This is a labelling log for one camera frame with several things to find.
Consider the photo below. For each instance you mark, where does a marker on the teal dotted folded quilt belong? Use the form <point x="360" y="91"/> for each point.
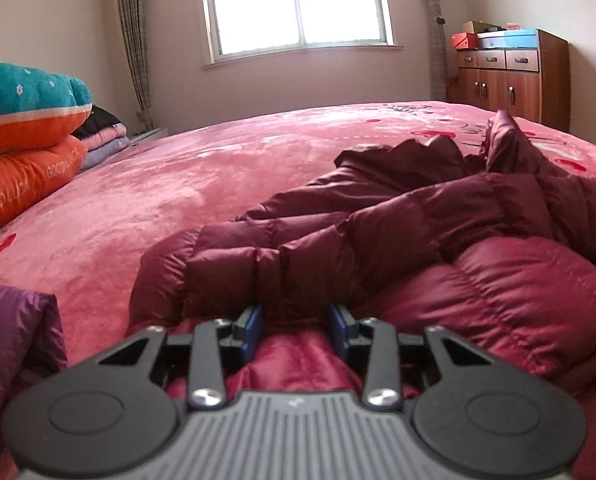
<point x="23" y="90"/>

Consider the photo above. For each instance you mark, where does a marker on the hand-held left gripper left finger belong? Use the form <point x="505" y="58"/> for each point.
<point x="254" y="332"/>

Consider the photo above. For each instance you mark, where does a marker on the wooden cabinet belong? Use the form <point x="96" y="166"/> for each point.
<point x="518" y="85"/>

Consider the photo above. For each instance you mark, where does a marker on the red box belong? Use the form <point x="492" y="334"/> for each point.
<point x="464" y="41"/>

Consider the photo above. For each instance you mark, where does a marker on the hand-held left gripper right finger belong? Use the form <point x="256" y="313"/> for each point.
<point x="337" y="332"/>

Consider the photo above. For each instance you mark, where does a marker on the blue box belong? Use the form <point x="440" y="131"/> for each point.
<point x="515" y="40"/>

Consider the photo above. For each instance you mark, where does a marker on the purple down jacket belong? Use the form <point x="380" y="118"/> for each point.
<point x="13" y="345"/>

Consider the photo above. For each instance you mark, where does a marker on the grey checked curtain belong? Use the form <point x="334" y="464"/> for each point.
<point x="133" y="45"/>
<point x="440" y="60"/>

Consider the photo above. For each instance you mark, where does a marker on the orange folded quilt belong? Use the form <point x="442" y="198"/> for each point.
<point x="23" y="180"/>

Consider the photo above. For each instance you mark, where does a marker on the pink folded garment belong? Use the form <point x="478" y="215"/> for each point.
<point x="109" y="136"/>

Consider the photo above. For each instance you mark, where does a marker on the bed with pink blanket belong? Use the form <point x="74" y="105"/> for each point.
<point x="178" y="185"/>

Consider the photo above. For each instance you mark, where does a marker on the maroon down jacket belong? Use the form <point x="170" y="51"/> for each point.
<point x="428" y="220"/>

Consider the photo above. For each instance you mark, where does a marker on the black folded garment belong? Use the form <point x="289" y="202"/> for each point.
<point x="98" y="120"/>

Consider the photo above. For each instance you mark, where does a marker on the window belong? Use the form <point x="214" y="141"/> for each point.
<point x="298" y="5"/>

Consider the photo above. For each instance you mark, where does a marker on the white nightstand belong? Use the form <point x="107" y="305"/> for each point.
<point x="150" y="135"/>

